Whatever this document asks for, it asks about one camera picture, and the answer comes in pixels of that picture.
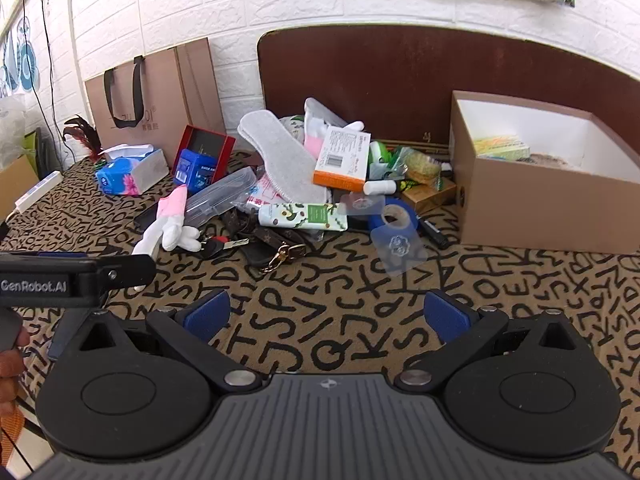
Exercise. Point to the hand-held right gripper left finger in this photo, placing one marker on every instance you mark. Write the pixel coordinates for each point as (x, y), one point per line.
(207, 312)

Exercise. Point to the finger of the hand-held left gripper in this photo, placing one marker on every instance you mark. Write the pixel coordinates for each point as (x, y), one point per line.
(67, 335)
(127, 270)

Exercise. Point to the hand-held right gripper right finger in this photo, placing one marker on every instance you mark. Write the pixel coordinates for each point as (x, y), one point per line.
(447, 312)

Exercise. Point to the black car key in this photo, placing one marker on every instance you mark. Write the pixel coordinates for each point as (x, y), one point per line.
(220, 247)

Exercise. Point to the brown cardboard box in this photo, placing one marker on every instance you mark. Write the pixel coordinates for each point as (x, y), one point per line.
(525, 210)

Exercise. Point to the person's left hand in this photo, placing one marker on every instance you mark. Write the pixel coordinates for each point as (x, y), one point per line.
(10, 375)

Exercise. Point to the black flat lid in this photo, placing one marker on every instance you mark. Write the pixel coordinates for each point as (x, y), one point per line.
(147, 217)

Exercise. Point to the clear plastic tag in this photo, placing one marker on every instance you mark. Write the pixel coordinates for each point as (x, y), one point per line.
(400, 250)
(362, 204)

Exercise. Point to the black marker pen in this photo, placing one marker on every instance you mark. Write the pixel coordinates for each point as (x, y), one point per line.
(434, 232)

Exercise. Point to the blue tissue box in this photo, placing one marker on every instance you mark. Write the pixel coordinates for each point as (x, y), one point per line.
(127, 175)

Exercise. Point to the white power strip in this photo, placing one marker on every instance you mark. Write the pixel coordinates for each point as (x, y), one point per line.
(40, 190)

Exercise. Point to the blue tape roll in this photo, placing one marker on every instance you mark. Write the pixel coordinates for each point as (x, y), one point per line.
(397, 212)

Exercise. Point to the small brown box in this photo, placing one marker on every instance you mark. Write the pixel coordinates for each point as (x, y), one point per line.
(430, 197)

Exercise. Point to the clear plastic bag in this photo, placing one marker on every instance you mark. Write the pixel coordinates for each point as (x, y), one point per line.
(220, 195)

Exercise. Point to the small blue box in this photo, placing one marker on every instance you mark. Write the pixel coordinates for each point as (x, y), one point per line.
(197, 167)

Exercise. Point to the white red printed packet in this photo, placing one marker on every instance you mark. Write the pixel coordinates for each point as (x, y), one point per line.
(255, 195)

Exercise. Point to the white green tube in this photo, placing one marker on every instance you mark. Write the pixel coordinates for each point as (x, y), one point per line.
(300, 216)

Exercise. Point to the small white bottle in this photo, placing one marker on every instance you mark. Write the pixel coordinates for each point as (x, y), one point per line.
(380, 187)

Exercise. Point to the dark red feather shuttlecock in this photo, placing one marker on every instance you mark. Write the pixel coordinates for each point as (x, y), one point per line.
(82, 135)

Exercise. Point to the yellow green packet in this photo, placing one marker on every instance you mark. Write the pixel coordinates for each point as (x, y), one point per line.
(422, 167)

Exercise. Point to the red open box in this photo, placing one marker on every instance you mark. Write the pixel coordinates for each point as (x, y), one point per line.
(210, 142)

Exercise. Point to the green plastic packet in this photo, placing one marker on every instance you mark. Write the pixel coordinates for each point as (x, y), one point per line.
(385, 157)

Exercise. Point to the yellow green pack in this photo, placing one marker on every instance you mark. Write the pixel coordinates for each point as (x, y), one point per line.
(500, 147)

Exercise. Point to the white slipper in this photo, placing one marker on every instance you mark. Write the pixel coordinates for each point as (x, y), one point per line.
(275, 150)

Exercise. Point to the brown paper shopping bag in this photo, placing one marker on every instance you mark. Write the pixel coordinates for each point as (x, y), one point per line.
(160, 90)

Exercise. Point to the orange white medicine box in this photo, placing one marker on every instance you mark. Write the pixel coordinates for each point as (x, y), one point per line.
(342, 160)

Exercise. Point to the dark brown wooden board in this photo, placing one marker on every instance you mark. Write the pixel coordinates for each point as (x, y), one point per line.
(400, 85)

